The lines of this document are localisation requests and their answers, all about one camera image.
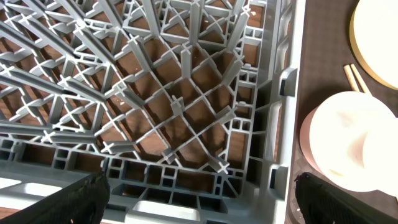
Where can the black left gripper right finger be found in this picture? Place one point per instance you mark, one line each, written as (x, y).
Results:
(321, 202)

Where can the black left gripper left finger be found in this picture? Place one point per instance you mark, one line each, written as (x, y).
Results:
(81, 202)

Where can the grey dishwasher rack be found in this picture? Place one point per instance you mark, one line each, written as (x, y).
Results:
(187, 107)

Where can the pink bowl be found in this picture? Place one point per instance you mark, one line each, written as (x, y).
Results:
(304, 140)

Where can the white cup in pink bowl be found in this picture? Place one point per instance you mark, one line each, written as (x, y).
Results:
(336, 135)

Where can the wooden chopstick left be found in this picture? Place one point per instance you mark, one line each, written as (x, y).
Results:
(351, 79)

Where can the wooden chopstick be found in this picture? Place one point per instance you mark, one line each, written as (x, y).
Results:
(351, 79)
(360, 80)

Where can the wooden chopstick right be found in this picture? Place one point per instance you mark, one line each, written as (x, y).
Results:
(360, 80)

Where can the dark brown serving tray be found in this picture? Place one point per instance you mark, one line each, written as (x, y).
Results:
(325, 50)

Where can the yellow plate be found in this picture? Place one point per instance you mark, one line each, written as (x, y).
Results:
(373, 39)

